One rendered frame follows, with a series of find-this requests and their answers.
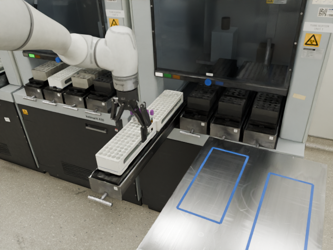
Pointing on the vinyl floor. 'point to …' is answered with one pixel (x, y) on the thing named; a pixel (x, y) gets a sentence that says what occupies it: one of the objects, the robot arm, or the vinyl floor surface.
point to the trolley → (243, 202)
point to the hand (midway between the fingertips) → (132, 133)
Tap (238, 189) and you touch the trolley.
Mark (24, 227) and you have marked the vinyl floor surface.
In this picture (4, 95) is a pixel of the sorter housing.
